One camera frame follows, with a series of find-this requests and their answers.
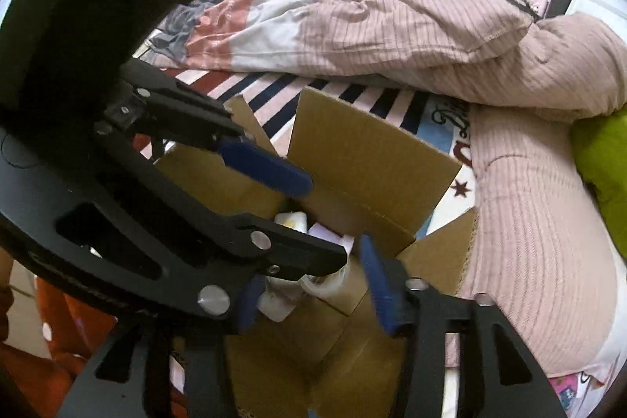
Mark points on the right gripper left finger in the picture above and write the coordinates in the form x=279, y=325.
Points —
x=111, y=230

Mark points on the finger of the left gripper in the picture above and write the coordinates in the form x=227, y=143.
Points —
x=147, y=101

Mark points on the green plush pillow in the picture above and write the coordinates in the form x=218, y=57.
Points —
x=600, y=153

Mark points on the striped fleece bed blanket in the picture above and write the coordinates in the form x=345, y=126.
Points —
x=442, y=122

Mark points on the white bed headboard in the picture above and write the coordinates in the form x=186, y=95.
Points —
x=611, y=12

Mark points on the pink grey patchwork quilt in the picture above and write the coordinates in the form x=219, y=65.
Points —
x=482, y=81

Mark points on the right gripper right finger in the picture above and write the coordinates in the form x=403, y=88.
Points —
x=498, y=374

